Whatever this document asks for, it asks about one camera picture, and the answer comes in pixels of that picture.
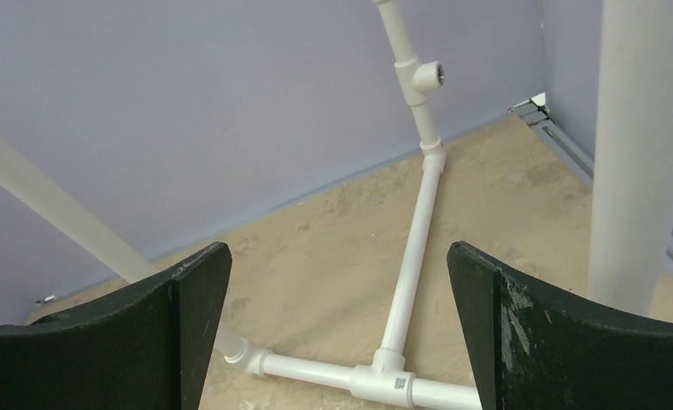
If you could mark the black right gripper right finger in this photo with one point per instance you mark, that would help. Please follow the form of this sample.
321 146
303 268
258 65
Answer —
533 345

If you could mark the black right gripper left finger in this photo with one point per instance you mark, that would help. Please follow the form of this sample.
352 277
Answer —
145 346

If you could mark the white vertical pole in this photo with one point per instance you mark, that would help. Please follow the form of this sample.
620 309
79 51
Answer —
22 179

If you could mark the white diagonal pole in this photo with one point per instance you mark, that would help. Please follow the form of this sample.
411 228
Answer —
632 212

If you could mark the white PVC pipe frame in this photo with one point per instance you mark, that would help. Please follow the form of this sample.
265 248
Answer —
385 380

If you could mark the aluminium table edge rail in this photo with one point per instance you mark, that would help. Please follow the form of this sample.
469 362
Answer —
578 161

